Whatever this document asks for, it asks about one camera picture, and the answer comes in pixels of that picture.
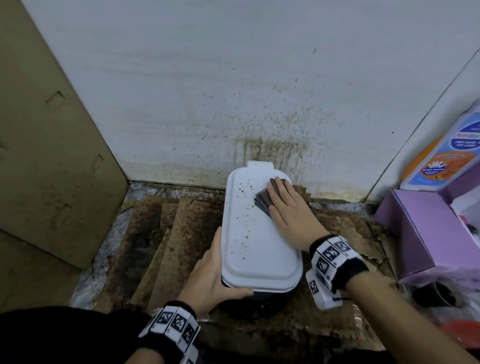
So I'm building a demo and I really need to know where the stained brown cardboard sheet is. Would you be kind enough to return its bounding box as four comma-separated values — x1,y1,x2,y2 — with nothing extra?
93,185,398,352

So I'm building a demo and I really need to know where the white bottle blue orange label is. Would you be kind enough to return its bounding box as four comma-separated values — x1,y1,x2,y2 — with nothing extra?
399,99,480,192

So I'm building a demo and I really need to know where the purple cardboard display box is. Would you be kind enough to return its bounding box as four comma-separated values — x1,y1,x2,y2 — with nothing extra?
373,168,480,290

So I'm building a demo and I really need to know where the person's left forearm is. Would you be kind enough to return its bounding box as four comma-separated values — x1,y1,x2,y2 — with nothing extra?
123,346,166,364

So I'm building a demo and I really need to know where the person's right forearm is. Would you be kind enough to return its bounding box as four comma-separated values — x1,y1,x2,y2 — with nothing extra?
344,273,477,364

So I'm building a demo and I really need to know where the dark drink cup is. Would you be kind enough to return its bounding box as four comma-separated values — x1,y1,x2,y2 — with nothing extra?
412,281,458,309

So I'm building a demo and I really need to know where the right wrist marker band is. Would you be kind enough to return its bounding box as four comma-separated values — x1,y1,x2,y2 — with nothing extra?
305,235,370,311

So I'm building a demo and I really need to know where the person's black clothing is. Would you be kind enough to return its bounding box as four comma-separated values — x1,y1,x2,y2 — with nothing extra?
0,305,158,364

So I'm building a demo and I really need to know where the person's left hand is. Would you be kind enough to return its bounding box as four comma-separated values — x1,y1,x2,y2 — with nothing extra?
178,226,255,318

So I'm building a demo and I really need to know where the brown cardboard panel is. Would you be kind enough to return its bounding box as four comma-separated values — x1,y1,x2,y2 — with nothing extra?
0,0,129,312

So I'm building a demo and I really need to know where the person's right hand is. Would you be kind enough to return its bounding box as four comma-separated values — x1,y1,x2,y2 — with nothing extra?
266,176,331,253

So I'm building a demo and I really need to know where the white lidded trash bin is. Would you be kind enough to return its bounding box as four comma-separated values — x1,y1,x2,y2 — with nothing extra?
220,160,304,312

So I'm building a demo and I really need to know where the orange plastic basket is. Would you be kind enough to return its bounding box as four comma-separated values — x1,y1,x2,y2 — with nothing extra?
440,319,480,348

